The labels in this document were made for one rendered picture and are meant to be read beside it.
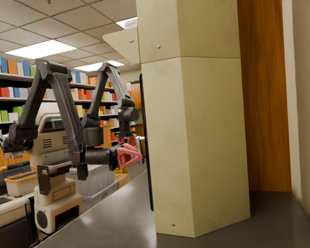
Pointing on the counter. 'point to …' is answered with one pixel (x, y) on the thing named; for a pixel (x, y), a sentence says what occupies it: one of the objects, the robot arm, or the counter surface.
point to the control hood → (126, 44)
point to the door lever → (139, 147)
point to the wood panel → (264, 94)
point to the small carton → (131, 24)
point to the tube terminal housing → (194, 114)
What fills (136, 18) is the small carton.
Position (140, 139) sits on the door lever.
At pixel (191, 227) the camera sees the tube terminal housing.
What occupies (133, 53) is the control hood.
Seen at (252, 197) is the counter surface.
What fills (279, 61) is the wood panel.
